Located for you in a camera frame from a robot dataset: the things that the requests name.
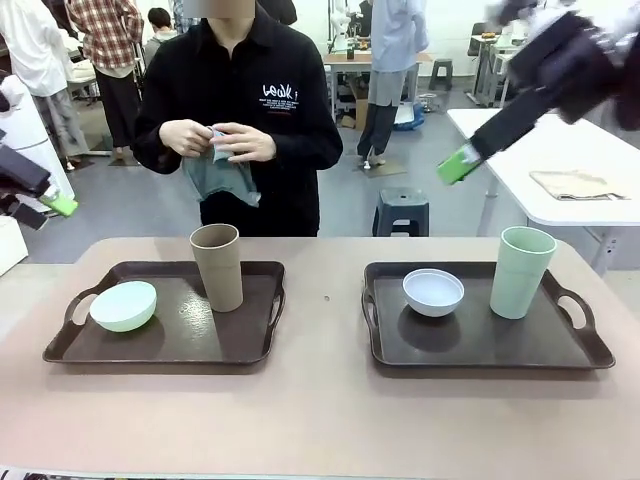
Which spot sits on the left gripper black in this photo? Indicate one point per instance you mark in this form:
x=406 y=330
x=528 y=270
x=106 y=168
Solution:
x=22 y=172

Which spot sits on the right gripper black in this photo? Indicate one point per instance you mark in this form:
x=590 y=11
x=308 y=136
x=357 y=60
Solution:
x=575 y=70

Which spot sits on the light green bowl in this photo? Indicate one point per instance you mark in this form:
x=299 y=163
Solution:
x=125 y=307

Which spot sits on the beige cloth mat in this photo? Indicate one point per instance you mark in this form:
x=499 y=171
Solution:
x=575 y=184

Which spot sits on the teal cloth mat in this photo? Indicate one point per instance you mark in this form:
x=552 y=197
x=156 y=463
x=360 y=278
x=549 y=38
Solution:
x=220 y=177

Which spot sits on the tall brown cup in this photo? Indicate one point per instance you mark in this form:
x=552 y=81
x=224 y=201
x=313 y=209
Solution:
x=220 y=275

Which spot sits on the tall light green cup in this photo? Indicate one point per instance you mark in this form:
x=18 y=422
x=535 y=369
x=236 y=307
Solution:
x=517 y=285

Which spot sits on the pale blue bowl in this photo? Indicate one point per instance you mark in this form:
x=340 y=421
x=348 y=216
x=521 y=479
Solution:
x=432 y=302

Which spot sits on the person's right forearm black sleeve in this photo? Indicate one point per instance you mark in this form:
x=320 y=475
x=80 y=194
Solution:
x=150 y=145

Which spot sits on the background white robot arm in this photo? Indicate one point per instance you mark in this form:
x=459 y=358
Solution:
x=340 y=22

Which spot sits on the person's left forearm black sleeve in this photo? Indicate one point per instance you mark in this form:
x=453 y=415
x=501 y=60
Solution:
x=310 y=150

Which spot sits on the dark brown serving tray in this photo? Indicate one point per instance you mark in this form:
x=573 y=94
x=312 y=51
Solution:
x=175 y=340
x=480 y=345

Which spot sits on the person's right hand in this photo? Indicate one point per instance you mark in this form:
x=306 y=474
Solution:
x=182 y=137

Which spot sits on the person's left hand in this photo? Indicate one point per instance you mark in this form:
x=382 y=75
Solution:
x=250 y=145

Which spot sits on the white box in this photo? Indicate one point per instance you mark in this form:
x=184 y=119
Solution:
x=10 y=245

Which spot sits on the dark plastic stool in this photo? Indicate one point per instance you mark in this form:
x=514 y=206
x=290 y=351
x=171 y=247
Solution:
x=441 y=70

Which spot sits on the white cylindrical air purifier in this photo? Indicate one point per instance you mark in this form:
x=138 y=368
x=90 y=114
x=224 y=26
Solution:
x=35 y=130

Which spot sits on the white table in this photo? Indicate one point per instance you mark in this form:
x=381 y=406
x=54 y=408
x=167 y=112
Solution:
x=550 y=150

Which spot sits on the bystander in light blue shirt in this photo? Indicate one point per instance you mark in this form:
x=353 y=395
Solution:
x=395 y=50

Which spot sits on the cardboard box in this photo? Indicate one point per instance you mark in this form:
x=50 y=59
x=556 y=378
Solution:
x=358 y=105

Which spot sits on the background wooden work table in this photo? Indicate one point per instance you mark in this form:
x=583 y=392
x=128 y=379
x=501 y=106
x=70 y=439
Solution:
x=350 y=59

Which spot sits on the bystander in white shirt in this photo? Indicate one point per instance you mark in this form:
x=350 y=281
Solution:
x=30 y=50

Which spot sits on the grey plastic stool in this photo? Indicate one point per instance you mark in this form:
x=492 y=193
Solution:
x=400 y=210

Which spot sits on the bystander in red plaid shirt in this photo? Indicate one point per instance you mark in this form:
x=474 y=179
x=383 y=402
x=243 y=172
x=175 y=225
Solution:
x=110 y=40

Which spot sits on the seated bystander grey hoodie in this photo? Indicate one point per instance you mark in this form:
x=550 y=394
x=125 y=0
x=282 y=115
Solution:
x=160 y=30

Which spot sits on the bystander in blue plaid shirt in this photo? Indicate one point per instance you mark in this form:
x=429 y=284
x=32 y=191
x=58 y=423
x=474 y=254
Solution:
x=181 y=10

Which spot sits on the person in black shirt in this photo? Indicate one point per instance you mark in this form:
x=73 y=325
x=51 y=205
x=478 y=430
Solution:
x=250 y=70

